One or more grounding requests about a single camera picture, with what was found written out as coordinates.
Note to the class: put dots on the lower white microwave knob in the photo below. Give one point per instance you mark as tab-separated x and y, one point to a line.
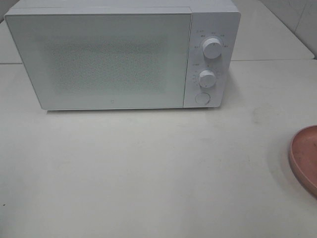
207	79

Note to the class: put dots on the white microwave door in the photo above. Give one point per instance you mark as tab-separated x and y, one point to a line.
87	62

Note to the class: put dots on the round white door button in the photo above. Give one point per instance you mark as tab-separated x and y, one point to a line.
202	98

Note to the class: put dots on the pink round plate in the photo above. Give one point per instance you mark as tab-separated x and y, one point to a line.
303	158

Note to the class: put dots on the white microwave oven body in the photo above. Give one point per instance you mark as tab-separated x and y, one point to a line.
125	54

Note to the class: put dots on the upper white microwave knob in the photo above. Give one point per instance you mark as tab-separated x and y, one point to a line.
212	47

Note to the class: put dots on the white microwave knob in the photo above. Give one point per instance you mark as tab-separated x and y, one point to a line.
212	47
207	79

